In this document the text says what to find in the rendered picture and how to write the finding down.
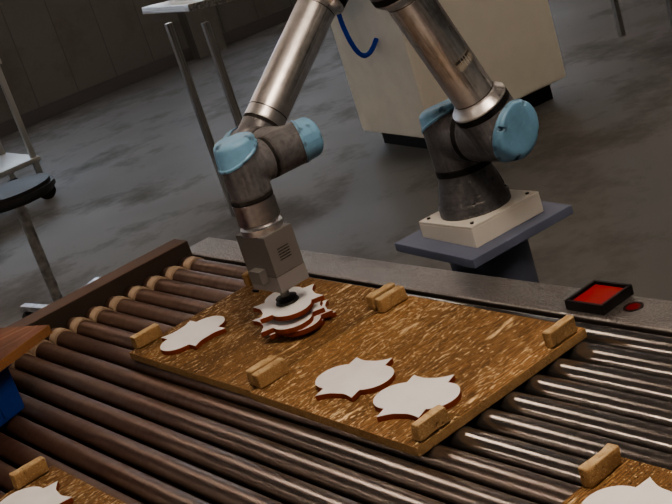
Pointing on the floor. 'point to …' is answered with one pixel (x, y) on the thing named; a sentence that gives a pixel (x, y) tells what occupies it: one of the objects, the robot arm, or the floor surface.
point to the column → (513, 265)
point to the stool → (12, 195)
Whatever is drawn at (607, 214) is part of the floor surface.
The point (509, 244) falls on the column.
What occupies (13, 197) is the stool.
